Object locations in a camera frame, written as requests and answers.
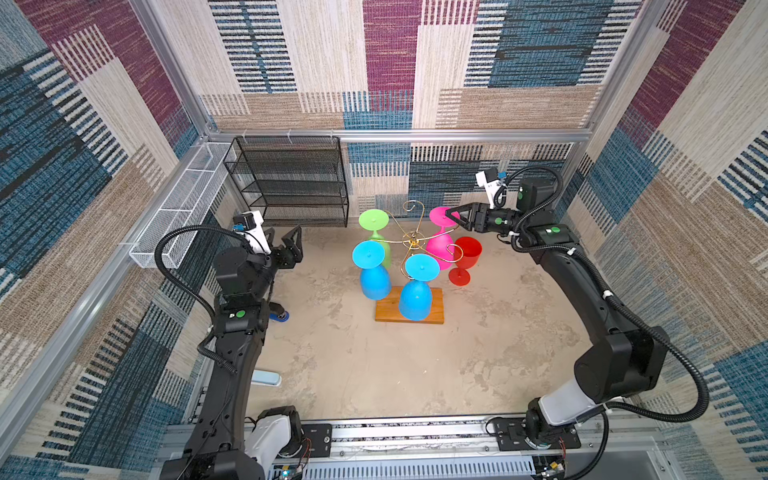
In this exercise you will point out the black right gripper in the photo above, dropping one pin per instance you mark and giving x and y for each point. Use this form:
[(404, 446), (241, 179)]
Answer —
[(480, 219)]

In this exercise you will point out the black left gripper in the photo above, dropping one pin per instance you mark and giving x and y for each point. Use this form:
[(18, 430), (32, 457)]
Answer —
[(294, 254)]

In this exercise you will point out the red plastic wine glass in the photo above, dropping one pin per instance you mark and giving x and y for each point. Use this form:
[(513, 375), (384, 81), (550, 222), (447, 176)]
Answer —
[(466, 256)]

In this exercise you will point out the magenta plastic wine glass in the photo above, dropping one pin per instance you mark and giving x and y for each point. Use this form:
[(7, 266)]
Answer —
[(441, 246)]

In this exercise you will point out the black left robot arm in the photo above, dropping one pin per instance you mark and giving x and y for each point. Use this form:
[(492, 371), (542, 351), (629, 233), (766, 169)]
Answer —
[(219, 446)]

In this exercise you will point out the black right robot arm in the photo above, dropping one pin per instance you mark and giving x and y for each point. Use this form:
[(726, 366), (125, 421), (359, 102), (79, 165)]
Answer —
[(622, 361)]

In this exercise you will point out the black mesh shelf rack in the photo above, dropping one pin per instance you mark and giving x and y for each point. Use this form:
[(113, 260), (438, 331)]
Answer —
[(291, 180)]

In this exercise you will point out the green plastic wine glass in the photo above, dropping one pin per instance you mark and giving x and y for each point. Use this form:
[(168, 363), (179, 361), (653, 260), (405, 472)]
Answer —
[(374, 221)]

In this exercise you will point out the blue plastic wine glass rear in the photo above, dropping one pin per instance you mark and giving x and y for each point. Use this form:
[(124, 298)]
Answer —
[(375, 281)]

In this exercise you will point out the blue plastic wine glass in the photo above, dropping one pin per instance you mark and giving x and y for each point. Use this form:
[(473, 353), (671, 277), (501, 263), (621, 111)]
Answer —
[(416, 297), (375, 281)]

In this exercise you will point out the blue plastic wine glass front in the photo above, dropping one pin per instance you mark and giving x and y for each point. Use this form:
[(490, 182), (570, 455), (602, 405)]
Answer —
[(416, 297)]

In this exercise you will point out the wooden rack base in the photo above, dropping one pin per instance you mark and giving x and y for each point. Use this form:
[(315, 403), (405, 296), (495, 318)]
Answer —
[(393, 310)]

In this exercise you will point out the light blue flat case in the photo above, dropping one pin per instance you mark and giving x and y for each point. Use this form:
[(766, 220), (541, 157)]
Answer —
[(266, 378)]

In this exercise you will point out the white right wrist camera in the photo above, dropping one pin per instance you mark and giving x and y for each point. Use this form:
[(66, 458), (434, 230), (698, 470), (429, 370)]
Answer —
[(494, 184)]

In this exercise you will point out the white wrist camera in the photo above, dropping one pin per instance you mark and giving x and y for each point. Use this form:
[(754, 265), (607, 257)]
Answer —
[(494, 184), (249, 225)]

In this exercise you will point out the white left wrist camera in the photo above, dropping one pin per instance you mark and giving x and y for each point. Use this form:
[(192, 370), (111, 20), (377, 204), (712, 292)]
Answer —
[(249, 225)]

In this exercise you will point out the gold wire glass rack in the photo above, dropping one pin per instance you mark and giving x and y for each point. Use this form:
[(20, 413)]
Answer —
[(414, 241)]

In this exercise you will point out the white wire mesh basket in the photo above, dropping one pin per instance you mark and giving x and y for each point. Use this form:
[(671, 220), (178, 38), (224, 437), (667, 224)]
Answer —
[(188, 201)]

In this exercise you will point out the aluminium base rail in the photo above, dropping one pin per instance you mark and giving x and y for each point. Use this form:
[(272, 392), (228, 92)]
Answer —
[(483, 447)]

